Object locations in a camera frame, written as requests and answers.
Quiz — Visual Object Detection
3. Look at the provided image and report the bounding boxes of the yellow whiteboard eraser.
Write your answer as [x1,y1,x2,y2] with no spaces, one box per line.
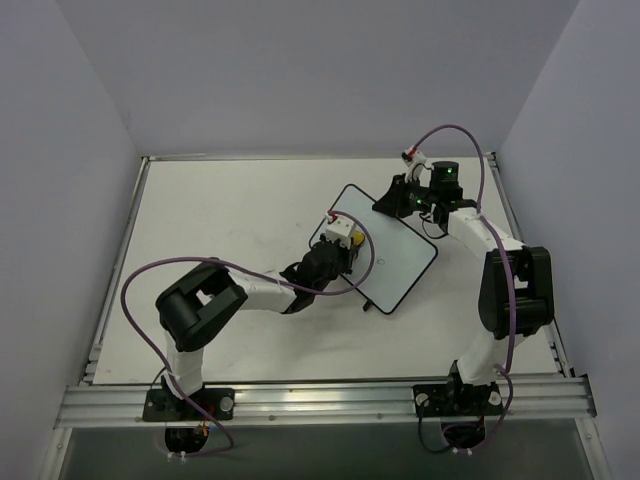
[351,231,366,250]

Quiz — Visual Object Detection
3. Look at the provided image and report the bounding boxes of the white whiteboard black frame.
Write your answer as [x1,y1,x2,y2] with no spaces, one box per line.
[327,184,438,315]

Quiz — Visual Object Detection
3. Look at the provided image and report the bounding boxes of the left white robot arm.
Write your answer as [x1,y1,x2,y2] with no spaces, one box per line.
[155,232,365,419]

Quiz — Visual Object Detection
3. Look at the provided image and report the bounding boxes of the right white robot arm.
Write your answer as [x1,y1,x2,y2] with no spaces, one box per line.
[373,156,555,413]

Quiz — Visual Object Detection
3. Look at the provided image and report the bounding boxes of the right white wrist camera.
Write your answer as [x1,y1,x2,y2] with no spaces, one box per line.
[401,147,428,183]

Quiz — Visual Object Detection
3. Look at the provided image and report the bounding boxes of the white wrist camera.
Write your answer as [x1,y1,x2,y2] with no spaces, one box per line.
[324,211,355,249]
[401,147,428,183]

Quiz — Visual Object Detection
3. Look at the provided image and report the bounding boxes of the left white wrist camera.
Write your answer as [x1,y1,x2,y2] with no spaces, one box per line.
[324,211,355,249]

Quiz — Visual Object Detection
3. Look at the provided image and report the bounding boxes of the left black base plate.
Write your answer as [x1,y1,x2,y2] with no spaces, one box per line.
[142,387,235,422]

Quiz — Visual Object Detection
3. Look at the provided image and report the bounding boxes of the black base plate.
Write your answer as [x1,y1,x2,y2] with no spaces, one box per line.
[412,383,504,418]
[142,387,235,422]

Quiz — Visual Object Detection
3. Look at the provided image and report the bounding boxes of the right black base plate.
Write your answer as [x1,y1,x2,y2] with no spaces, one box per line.
[412,383,504,418]

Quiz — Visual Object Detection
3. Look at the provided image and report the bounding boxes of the black cable at right base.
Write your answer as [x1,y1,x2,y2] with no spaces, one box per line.
[417,417,486,455]

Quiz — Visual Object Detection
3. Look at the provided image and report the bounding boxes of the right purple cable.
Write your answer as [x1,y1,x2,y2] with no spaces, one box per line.
[404,123,516,451]

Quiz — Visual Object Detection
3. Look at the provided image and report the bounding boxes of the aluminium rail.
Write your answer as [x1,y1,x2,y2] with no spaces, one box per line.
[54,375,596,429]

